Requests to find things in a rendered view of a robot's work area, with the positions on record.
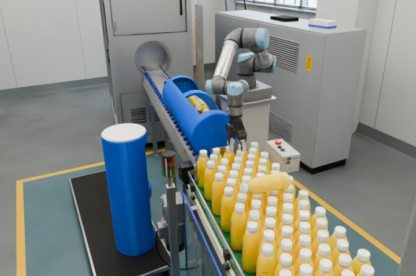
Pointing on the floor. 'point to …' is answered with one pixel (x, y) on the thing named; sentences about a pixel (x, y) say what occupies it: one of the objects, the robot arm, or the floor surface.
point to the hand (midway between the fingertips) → (237, 151)
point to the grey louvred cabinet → (305, 83)
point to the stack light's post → (173, 229)
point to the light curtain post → (199, 46)
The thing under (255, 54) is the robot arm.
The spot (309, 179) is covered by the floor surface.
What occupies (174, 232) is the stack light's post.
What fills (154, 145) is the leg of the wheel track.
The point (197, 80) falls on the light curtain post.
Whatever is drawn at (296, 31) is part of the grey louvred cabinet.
